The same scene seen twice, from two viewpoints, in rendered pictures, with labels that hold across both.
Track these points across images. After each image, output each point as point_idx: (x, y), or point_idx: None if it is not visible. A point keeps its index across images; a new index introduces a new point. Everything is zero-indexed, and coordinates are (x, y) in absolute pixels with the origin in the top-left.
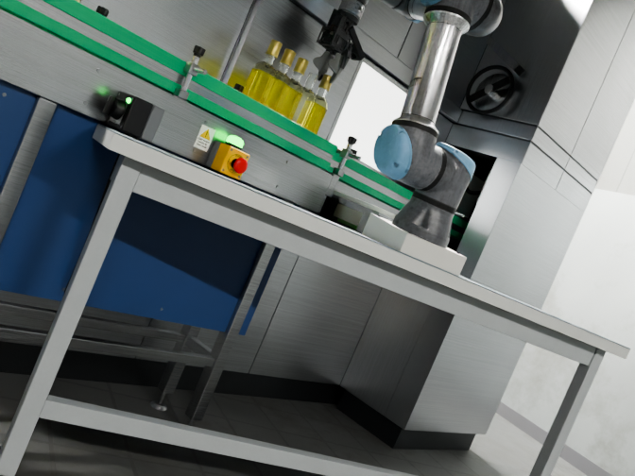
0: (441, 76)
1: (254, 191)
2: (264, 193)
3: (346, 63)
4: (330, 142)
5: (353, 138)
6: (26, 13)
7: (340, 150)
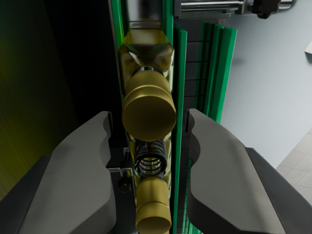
0: None
1: (276, 166)
2: (232, 125)
3: (279, 180)
4: (232, 55)
5: (276, 12)
6: None
7: (232, 9)
